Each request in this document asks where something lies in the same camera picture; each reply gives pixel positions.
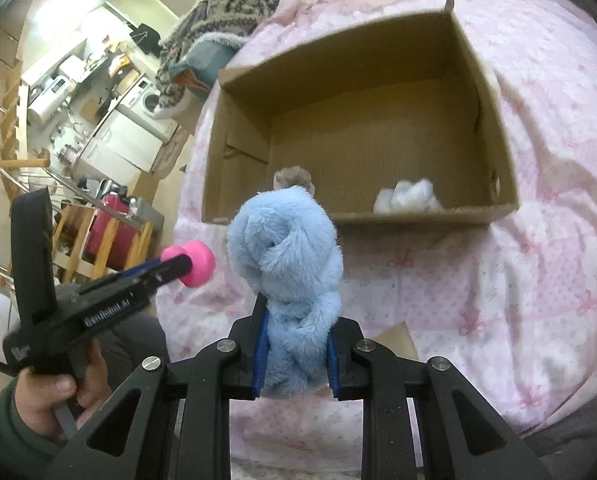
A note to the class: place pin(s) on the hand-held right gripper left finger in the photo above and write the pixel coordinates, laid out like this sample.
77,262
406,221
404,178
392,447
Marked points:
258,355

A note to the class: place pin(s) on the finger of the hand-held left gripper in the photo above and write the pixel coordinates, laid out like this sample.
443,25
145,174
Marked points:
153,266
166,280

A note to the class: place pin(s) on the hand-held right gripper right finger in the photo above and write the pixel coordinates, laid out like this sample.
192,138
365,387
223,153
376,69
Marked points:
332,365

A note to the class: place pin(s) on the pink foam ball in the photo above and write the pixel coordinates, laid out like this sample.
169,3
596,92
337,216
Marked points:
196,262

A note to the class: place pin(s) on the blue plush toy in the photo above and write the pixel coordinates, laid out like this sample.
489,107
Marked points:
288,270

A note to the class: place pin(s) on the small brown plush toy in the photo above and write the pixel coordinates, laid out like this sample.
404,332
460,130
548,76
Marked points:
293,178

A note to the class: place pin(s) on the white fluffy soft toy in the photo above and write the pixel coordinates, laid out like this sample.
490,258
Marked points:
407,195

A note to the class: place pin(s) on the brown cardboard box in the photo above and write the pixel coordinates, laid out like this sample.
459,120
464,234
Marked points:
358,125

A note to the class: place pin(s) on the person's left forearm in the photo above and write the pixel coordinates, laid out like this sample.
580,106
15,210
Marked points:
8,440

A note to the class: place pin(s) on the person's left hand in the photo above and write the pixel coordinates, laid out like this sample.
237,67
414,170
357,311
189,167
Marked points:
43,400

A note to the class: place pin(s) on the red suitcase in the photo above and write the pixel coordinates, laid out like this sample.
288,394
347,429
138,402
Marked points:
111,235

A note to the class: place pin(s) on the flat cardboard piece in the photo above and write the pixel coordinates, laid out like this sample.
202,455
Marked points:
396,342

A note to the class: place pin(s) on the wooden rack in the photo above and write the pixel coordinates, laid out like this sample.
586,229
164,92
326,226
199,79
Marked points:
78,240

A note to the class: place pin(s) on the white kitchen cabinet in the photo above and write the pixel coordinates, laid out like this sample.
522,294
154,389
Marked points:
123,140

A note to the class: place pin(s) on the white washing machine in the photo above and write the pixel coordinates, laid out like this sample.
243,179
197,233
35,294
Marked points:
143,97

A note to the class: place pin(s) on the wooden ladder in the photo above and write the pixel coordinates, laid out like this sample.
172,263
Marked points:
13,125

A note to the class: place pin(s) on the white kitchen appliance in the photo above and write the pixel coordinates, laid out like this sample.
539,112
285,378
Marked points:
48,95

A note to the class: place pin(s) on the teal fluffy pillow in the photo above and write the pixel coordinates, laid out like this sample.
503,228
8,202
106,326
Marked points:
211,57

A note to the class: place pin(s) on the pink floral bed cover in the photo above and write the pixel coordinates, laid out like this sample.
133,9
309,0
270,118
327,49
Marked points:
528,210

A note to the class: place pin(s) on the grey patterned knit blanket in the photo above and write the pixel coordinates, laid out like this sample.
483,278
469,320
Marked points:
218,10

